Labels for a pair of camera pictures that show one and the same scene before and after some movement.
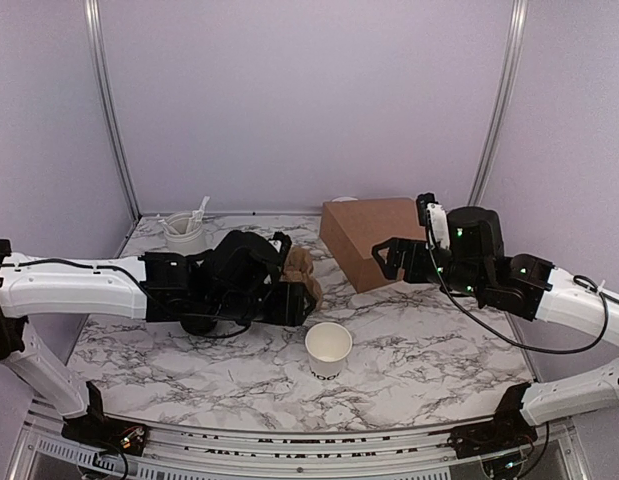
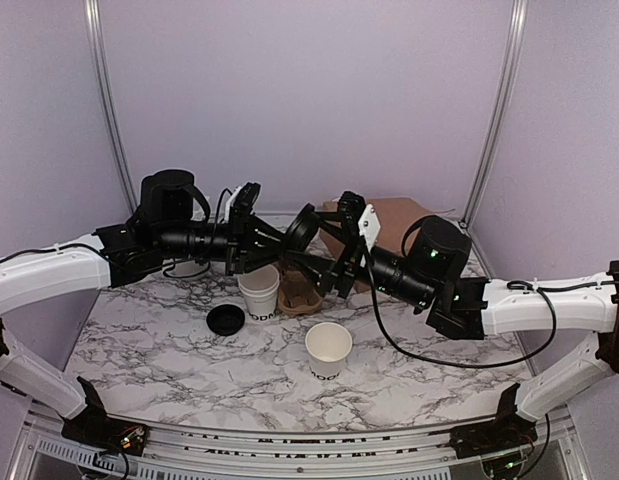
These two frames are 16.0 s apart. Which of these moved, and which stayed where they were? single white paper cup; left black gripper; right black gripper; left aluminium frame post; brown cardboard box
Moved: right black gripper; left black gripper
Stayed: left aluminium frame post; single white paper cup; brown cardboard box
